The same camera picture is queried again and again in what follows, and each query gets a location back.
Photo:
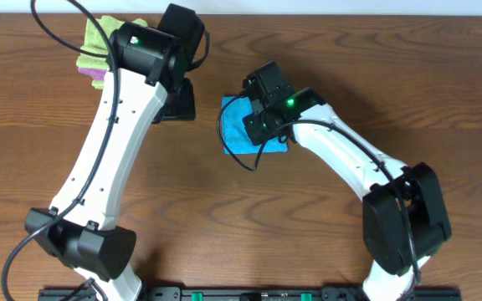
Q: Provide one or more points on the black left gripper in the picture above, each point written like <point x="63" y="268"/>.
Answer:
<point x="178" y="105"/>

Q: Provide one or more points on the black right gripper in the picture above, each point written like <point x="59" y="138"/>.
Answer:
<point x="261" y="131"/>

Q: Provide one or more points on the blue microfiber cloth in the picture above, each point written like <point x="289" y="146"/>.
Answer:
<point x="234" y="133"/>

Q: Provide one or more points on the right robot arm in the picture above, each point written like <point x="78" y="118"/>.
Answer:
<point x="404" y="217"/>

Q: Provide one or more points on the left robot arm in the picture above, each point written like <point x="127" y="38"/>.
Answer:
<point x="146" y="82"/>

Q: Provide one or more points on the bottom green folded cloth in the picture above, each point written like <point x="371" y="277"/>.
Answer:
<point x="98" y="84"/>

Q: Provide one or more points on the green folded cloth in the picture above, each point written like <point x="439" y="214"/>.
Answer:
<point x="94" y="43"/>
<point x="98" y="84"/>

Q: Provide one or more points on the purple folded cloth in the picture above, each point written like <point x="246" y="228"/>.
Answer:
<point x="95" y="74"/>

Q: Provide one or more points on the top green folded cloth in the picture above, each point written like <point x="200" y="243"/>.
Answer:
<point x="94" y="43"/>

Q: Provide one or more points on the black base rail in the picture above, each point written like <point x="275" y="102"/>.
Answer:
<point x="332" y="293"/>

